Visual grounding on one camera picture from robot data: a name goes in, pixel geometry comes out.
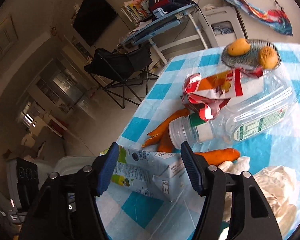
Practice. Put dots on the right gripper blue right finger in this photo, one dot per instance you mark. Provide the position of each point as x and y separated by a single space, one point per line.
196 166

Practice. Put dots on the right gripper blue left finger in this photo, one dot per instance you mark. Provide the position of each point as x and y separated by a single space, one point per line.
108 162

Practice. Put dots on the blue juice carton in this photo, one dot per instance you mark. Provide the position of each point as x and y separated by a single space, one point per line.
158 175

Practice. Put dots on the cream plastic bag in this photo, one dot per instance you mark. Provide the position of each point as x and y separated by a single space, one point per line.
278 184

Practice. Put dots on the red snack bag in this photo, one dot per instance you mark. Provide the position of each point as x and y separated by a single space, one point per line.
207 96

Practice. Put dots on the blue checkered plastic tablecloth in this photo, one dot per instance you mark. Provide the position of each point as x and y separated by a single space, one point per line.
130 215

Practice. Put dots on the clear plastic bottle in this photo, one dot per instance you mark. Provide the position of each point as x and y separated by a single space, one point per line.
240 121

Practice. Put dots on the black folding camp chair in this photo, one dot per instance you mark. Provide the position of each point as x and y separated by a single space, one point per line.
116 73

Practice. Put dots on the glass fruit plate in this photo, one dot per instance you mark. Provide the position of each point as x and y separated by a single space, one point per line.
251 57

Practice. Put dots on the yellow mango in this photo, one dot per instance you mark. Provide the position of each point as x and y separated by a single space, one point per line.
239 47

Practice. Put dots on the blue glass desk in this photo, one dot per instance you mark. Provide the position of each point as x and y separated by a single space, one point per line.
163 24

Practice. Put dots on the white folding step stool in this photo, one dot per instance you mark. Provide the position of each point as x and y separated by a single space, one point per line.
221 26

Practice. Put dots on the black television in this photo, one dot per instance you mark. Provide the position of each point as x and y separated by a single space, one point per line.
93 18

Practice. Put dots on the stack of books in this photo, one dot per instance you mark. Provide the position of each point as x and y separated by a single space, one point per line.
136 11

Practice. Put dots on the colorful kite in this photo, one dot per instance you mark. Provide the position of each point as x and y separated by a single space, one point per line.
276 19

